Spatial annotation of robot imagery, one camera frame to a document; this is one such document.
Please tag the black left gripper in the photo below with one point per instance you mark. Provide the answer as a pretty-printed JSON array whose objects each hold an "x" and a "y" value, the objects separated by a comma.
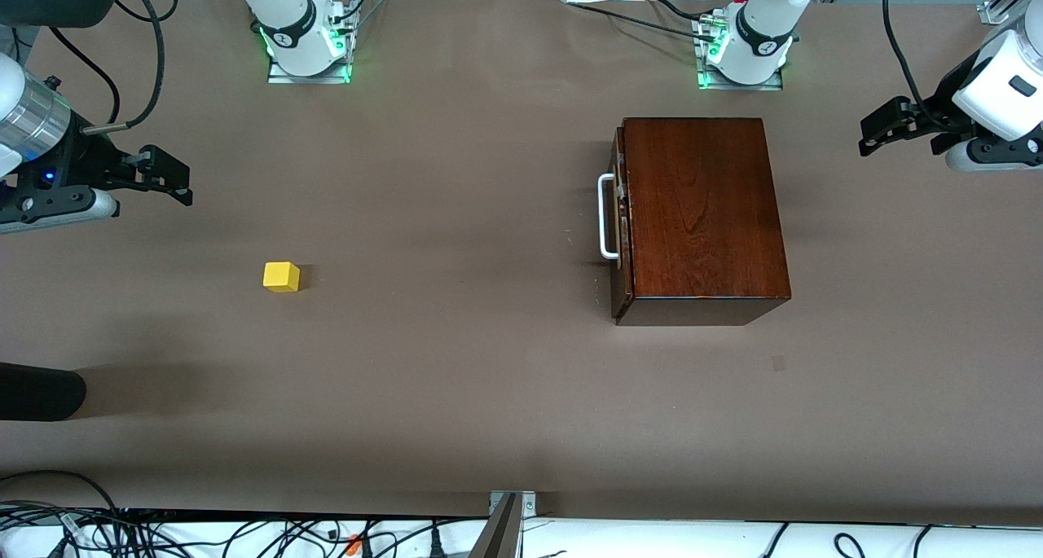
[{"x": 939, "y": 112}]

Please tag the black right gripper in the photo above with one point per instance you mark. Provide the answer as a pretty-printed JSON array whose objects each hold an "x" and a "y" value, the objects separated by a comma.
[{"x": 77, "y": 157}]

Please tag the yellow wooden block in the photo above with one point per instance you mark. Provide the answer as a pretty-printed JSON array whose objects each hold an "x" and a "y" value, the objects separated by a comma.
[{"x": 281, "y": 277}]

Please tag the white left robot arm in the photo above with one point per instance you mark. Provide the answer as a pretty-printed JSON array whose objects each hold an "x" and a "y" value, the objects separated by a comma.
[{"x": 762, "y": 28}]

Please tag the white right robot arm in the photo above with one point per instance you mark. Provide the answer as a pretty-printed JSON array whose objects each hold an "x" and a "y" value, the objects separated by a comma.
[{"x": 285, "y": 12}]

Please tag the dark brown wooden cabinet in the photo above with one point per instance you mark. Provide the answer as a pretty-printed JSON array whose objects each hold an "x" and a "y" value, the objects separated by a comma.
[{"x": 709, "y": 232}]

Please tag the black cylindrical object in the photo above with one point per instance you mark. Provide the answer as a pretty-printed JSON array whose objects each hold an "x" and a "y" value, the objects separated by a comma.
[{"x": 41, "y": 391}]

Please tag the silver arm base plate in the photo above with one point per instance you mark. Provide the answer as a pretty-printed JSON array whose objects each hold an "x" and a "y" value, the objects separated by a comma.
[
  {"x": 281, "y": 77},
  {"x": 770, "y": 85}
]

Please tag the silver metal bracket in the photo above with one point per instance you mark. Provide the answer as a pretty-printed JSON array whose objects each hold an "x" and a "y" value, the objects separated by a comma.
[{"x": 528, "y": 505}]

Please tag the dark grey camera pole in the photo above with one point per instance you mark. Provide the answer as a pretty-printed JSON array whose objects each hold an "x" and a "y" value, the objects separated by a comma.
[{"x": 497, "y": 538}]

